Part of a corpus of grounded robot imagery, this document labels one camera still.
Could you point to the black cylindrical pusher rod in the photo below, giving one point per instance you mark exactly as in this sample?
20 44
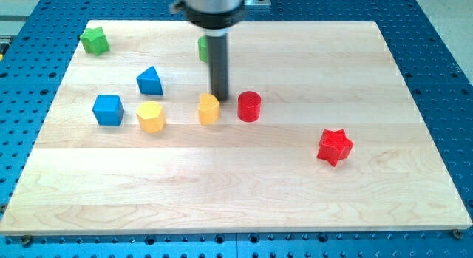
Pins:
217 51

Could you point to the green star block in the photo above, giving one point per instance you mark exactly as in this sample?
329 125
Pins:
94 41

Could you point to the red star block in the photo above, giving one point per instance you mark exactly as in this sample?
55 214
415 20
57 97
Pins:
334 146

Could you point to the green block behind rod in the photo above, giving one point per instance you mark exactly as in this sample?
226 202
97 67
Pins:
202 48

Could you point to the yellow heart block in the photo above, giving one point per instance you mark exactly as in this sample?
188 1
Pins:
208 109

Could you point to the red cylinder block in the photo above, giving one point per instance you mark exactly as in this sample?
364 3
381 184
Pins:
249 106

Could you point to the blue triangle block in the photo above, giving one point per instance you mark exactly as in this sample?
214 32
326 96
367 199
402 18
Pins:
149 82

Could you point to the yellow hexagon block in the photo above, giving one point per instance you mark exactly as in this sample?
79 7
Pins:
151 116

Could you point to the blue cube block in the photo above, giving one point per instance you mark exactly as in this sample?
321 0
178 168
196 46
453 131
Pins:
108 110

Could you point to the light wooden board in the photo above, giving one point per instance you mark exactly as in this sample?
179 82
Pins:
236 176

